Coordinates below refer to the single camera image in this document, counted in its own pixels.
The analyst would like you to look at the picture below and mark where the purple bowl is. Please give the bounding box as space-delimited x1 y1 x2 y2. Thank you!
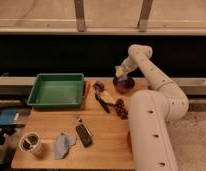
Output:
113 75 135 94

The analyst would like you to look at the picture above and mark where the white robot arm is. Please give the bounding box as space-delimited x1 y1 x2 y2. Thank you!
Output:
116 44 189 171

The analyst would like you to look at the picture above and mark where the red bowl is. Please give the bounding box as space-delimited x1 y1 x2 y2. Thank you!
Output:
127 131 132 152

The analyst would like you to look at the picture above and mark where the orange carrot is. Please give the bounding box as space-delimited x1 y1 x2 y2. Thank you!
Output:
84 81 90 99

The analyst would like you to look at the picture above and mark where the green plastic tray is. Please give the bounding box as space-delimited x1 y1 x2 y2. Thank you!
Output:
27 73 84 108

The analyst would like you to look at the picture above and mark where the black remote control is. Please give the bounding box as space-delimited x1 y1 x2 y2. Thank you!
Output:
76 124 92 147

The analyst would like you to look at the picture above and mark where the blue cloth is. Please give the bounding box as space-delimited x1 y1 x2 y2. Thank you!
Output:
54 133 77 160

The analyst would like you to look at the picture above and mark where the metal tin can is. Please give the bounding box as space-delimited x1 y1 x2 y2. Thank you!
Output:
19 132 43 158

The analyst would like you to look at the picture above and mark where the blue box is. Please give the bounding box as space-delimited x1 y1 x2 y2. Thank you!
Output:
0 109 19 126

